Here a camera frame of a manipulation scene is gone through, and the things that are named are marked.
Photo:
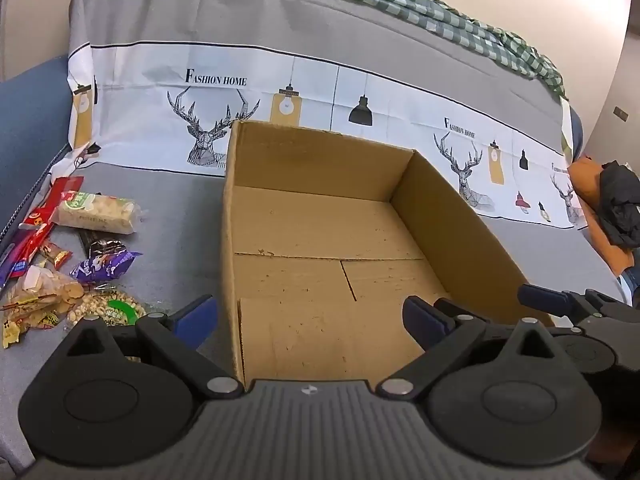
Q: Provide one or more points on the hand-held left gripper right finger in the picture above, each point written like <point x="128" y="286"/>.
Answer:
<point x="422" y="320"/>

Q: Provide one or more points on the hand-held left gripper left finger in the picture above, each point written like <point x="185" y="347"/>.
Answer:
<point x="196" y="319"/>

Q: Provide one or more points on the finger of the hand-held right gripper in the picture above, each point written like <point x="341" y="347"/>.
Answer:
<point x="545" y="297"/>

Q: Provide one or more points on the dark chocolate bar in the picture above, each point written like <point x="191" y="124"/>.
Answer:
<point x="92" y="242"/>

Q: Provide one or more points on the cardboard box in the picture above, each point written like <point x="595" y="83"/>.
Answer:
<point x="310" y="240"/>

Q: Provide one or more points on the clear bag of crackers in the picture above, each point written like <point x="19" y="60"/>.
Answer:
<point x="45" y="292"/>

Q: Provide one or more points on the yellow snack packet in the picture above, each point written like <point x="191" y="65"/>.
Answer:
<point x="27" y="327"/>

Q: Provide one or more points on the long red blue-label snack packet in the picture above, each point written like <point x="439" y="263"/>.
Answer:
<point x="32" y="247"/>

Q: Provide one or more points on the green label peanut packet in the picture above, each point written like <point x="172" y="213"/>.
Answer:
<point x="107" y="310"/>

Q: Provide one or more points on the purple snack packet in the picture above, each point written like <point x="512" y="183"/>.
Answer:
<point x="105" y="266"/>

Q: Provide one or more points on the orange cloth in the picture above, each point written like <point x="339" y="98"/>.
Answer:
<point x="582" y="185"/>

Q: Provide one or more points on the black cloth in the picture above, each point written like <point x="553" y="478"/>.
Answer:
<point x="620" y="200"/>

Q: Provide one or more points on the clear white nougat packet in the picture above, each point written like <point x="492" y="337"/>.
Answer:
<point x="100" y="212"/>

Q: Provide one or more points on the small red candy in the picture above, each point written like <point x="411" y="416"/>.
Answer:
<point x="56" y="254"/>

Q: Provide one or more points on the wide red snack packet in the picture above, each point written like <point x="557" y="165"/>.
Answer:
<point x="50" y="200"/>

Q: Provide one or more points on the purple strip packet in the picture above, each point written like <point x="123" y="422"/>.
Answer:
<point x="7" y="265"/>

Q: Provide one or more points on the blue fabric cushion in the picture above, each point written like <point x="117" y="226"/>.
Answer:
<point x="30" y="125"/>

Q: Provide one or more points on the green checkered blanket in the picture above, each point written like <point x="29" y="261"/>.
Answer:
<point x="450" y="15"/>

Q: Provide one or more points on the grey deer print bed sheet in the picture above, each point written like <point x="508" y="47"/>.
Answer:
<point x="350" y="20"/>

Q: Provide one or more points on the wall switch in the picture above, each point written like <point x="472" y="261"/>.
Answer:
<point x="621" y="113"/>

